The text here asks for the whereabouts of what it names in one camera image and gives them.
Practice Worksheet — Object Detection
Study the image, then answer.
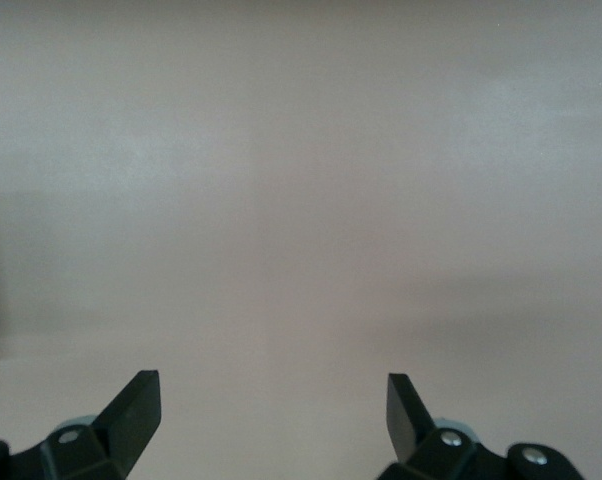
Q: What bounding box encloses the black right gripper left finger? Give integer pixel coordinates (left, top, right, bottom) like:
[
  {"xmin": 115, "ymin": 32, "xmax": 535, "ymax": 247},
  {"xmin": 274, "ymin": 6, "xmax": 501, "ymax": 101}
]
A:
[{"xmin": 0, "ymin": 369, "xmax": 163, "ymax": 480}]

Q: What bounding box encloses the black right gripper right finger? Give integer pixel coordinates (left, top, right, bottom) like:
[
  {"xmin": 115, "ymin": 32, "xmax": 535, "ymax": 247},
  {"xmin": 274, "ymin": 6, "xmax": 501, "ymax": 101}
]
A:
[{"xmin": 378, "ymin": 372, "xmax": 585, "ymax": 480}]

